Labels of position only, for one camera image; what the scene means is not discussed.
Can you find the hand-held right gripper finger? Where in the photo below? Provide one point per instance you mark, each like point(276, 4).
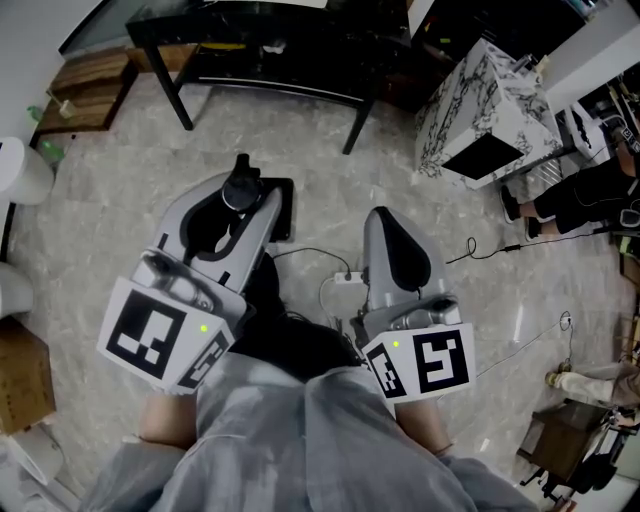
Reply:
point(415, 250)
point(375, 270)

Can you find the white power strip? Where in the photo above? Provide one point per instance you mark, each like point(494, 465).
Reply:
point(347, 277)

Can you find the person's black trousers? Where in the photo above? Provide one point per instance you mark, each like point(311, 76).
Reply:
point(295, 345)

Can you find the black marble vanity counter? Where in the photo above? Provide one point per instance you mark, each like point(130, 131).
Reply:
point(300, 30)

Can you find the person's grey shirt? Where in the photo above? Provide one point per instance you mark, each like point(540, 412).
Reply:
point(300, 450)

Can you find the small beige box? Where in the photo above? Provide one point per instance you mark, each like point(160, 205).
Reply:
point(65, 107)

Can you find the white plastic container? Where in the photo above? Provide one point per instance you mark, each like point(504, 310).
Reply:
point(30, 460)

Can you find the white cabinet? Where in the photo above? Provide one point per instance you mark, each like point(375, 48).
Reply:
point(600, 132)

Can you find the black cabinet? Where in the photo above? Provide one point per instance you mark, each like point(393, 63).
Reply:
point(500, 30)

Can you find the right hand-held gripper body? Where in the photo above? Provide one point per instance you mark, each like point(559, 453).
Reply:
point(440, 360)

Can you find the black cylindrical bottle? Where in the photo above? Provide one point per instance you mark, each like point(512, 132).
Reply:
point(242, 192)

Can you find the person's right forearm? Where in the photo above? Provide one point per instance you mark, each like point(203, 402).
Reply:
point(420, 425)

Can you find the black flat box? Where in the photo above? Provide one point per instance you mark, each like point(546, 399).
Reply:
point(282, 210)

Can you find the person's left forearm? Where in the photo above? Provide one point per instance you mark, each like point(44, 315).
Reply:
point(165, 420)

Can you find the white rounded container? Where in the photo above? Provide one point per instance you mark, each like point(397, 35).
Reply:
point(12, 290)

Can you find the marble-pattern cabinet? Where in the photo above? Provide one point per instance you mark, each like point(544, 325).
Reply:
point(470, 110)

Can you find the wooden steps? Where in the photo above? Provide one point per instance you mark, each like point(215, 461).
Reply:
point(90, 85)

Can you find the green bottle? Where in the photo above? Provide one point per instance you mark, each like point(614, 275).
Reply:
point(35, 112)
point(52, 152)

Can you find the brown cardboard box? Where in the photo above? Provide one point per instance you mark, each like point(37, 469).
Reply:
point(22, 375)

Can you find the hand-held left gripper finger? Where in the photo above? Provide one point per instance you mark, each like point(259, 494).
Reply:
point(172, 215)
point(260, 235)

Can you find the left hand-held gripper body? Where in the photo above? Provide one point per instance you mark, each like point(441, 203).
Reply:
point(150, 325)

